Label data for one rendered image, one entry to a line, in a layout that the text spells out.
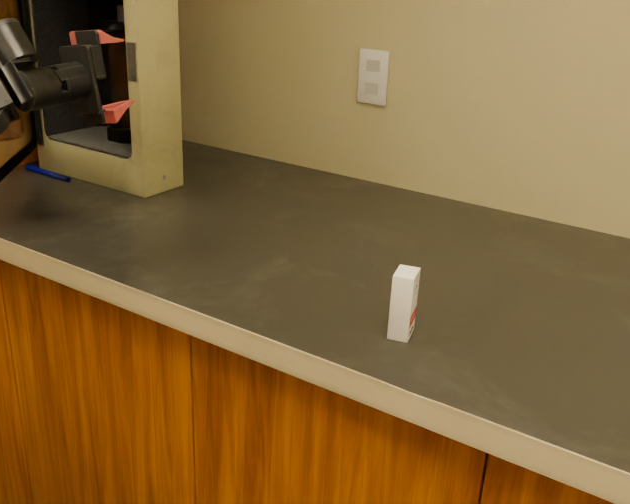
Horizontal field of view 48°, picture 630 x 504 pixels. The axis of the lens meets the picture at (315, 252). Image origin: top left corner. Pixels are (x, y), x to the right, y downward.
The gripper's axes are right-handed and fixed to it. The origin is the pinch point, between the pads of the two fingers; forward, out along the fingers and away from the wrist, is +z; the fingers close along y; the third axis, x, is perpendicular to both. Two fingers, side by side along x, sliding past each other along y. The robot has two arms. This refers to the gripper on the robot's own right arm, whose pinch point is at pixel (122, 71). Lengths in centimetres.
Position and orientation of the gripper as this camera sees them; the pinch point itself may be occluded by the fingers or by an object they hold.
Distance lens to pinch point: 122.4
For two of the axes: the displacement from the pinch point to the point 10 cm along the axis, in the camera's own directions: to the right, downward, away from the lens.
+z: 5.3, -3.4, 7.8
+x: -8.4, -1.2, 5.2
